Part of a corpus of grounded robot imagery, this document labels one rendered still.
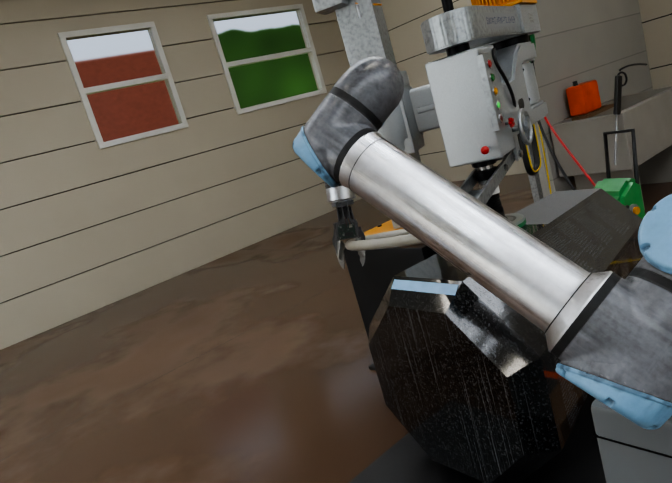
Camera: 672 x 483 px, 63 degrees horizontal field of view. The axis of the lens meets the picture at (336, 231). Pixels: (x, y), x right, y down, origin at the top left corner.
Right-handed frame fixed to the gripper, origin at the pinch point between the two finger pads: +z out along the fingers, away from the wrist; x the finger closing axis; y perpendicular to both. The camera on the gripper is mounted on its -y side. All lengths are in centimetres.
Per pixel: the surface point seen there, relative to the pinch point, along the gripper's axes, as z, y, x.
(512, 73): -64, -73, 75
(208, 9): -335, -605, -197
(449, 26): -78, -33, 46
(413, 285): 12.9, -22.1, 18.3
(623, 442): 28, 82, 46
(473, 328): 26.3, -2.3, 34.5
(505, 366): 38, 4, 42
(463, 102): -51, -41, 48
